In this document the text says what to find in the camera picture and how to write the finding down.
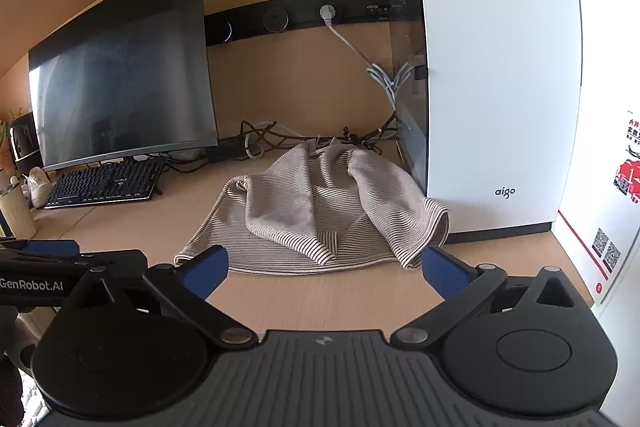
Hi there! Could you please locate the white power cable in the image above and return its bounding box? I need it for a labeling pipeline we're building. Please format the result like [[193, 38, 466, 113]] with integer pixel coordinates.
[[320, 4, 417, 108]]

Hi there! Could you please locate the beige striped shirt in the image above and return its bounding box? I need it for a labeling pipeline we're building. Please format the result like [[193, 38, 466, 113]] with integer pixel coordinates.
[[173, 138, 451, 276]]

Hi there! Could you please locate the black curved computer monitor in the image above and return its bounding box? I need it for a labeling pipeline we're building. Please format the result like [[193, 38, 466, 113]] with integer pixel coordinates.
[[27, 0, 220, 172]]

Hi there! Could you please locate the small white figure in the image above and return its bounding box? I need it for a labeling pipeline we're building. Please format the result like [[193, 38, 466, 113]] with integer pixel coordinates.
[[26, 167, 54, 208]]

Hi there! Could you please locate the black keyboard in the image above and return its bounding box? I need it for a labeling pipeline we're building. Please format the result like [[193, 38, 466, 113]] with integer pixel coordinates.
[[44, 157, 166, 210]]

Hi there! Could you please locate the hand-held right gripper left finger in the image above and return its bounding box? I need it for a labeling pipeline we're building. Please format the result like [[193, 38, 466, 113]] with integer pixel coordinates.
[[60, 245, 256, 350]]

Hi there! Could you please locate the tangle of dark cables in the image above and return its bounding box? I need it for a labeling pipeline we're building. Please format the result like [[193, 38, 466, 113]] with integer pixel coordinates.
[[210, 119, 402, 164]]

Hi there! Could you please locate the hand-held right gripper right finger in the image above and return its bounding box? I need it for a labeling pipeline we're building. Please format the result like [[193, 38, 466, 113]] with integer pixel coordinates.
[[390, 246, 594, 351]]

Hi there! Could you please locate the white and red wall poster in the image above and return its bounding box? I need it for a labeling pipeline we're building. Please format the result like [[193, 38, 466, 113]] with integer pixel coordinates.
[[556, 109, 640, 308]]

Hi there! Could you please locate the beige cup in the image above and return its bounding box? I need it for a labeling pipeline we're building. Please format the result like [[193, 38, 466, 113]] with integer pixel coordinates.
[[0, 186, 39, 241]]

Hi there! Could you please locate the small black box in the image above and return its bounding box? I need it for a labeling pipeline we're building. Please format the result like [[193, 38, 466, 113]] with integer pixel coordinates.
[[10, 114, 42, 176]]

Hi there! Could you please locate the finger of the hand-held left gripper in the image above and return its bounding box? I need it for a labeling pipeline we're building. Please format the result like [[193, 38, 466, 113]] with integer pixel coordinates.
[[0, 249, 149, 278], [0, 237, 82, 258]]

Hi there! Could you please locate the thin white cable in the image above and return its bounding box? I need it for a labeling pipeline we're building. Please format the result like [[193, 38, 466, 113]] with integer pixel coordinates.
[[242, 121, 279, 159]]

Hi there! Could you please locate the black wall socket panel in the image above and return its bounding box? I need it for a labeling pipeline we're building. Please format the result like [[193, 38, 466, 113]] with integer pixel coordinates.
[[204, 0, 424, 48]]

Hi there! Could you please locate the white computer case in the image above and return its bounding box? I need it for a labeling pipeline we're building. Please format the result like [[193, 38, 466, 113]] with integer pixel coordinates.
[[382, 0, 586, 246]]

